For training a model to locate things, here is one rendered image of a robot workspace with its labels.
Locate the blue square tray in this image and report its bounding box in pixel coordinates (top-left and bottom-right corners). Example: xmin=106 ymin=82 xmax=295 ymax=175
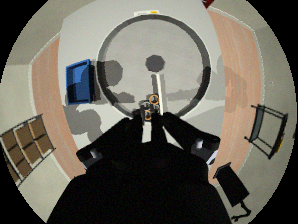
xmin=66 ymin=59 xmax=96 ymax=105

